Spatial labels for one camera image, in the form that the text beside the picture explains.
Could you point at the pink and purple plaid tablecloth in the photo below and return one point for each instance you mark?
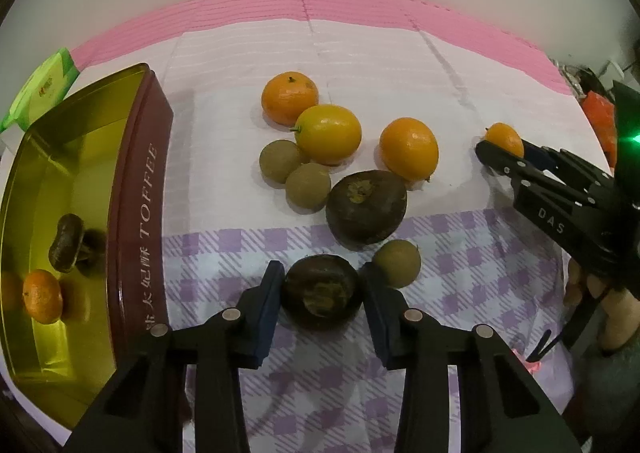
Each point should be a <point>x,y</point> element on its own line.
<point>350,48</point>

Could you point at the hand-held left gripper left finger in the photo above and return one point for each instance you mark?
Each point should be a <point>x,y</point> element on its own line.
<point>266,313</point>

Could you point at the orange plastic bag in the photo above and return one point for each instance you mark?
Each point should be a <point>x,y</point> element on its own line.
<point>600,118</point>

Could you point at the green tissue pack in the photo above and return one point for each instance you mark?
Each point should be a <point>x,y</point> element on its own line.
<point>42,88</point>

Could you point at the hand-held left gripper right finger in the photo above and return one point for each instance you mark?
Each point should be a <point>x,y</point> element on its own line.
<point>376,318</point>

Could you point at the yellow citrus fruit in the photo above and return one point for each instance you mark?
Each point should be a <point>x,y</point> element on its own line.
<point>327,133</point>

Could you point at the small orange mandarin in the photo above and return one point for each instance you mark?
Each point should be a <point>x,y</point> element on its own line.
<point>505,137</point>

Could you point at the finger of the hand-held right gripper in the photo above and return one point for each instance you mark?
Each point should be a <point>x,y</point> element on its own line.
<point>500,160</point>
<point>540,155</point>

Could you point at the person's right hand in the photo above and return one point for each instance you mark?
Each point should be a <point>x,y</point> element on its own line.
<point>617,325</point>

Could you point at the brown longan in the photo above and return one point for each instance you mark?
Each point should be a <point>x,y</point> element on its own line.
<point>307,187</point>
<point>276,160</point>
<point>397,263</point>

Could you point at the large dark brown round fruit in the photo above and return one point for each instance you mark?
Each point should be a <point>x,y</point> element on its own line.
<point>366,210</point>

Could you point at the gold tin box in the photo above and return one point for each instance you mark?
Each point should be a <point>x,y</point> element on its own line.
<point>75,173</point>

